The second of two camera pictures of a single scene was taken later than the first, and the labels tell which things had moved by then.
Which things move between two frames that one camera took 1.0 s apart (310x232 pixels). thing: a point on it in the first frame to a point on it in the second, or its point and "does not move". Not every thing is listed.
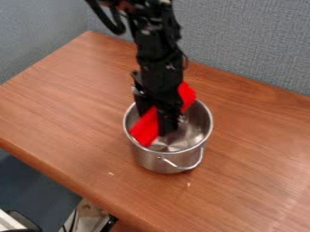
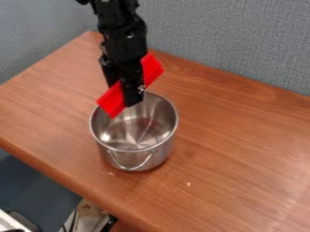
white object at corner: (12, 220) does not move
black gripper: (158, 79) to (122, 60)
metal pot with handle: (175, 152) to (135, 139)
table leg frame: (88, 218) does not move
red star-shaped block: (146, 129) to (112, 101)
